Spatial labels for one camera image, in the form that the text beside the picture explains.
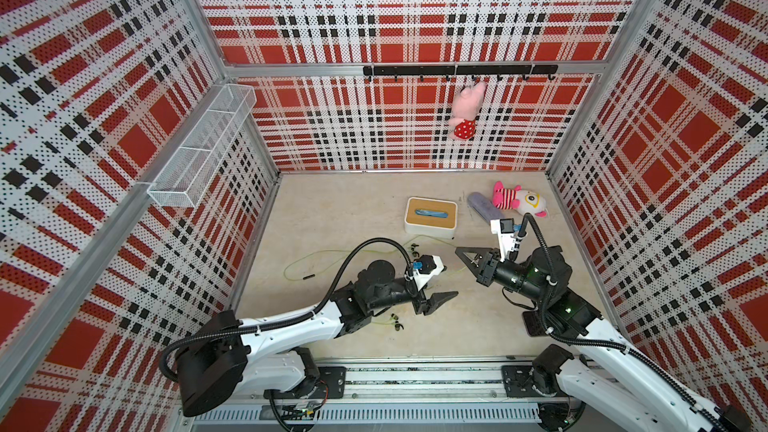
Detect white tissue box wooden top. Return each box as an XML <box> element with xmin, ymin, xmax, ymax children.
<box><xmin>403</xmin><ymin>197</ymin><xmax>458</xmax><ymax>239</ymax></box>

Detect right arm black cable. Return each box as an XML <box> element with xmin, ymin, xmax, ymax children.
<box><xmin>515</xmin><ymin>212</ymin><xmax>727</xmax><ymax>432</ymax></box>

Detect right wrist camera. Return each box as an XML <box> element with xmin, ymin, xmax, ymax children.
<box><xmin>490</xmin><ymin>218</ymin><xmax>521</xmax><ymax>262</ymax></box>

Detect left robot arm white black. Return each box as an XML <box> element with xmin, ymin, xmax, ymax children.
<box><xmin>159</xmin><ymin>255</ymin><xmax>458</xmax><ymax>417</ymax></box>

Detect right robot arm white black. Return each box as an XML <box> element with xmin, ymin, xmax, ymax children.
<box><xmin>456</xmin><ymin>246</ymin><xmax>752</xmax><ymax>431</ymax></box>

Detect pink pig plush hanging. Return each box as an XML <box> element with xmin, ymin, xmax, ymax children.
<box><xmin>448</xmin><ymin>82</ymin><xmax>486</xmax><ymax>141</ymax></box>

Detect white wire mesh basket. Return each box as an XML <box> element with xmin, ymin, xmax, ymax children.
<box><xmin>148</xmin><ymin>84</ymin><xmax>256</xmax><ymax>208</ymax></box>

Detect grey glasses case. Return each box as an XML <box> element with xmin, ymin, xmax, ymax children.
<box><xmin>467</xmin><ymin>192</ymin><xmax>505</xmax><ymax>224</ymax></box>

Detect purple-edged black smartphone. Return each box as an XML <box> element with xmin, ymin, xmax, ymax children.
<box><xmin>522</xmin><ymin>311</ymin><xmax>548</xmax><ymax>337</ymax></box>

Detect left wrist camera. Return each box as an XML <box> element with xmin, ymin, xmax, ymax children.
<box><xmin>410</xmin><ymin>254</ymin><xmax>446</xmax><ymax>280</ymax></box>

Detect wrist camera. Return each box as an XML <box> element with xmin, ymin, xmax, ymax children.
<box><xmin>410</xmin><ymin>254</ymin><xmax>446</xmax><ymax>280</ymax></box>
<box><xmin>490</xmin><ymin>218</ymin><xmax>521</xmax><ymax>262</ymax></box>

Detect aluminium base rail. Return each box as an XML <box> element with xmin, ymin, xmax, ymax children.
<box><xmin>173</xmin><ymin>359</ymin><xmax>601</xmax><ymax>430</ymax></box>

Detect black hook rail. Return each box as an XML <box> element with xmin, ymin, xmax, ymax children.
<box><xmin>362</xmin><ymin>64</ymin><xmax>559</xmax><ymax>79</ymax></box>

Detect pink striped plush toy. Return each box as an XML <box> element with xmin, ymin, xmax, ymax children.
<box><xmin>492</xmin><ymin>181</ymin><xmax>548</xmax><ymax>218</ymax></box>

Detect green wired earphones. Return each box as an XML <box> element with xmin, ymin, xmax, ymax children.
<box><xmin>241</xmin><ymin>316</ymin><xmax>395</xmax><ymax>356</ymax></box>
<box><xmin>282</xmin><ymin>234</ymin><xmax>455</xmax><ymax>283</ymax></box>

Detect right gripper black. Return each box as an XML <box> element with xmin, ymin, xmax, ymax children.
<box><xmin>455</xmin><ymin>248</ymin><xmax>548</xmax><ymax>306</ymax></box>

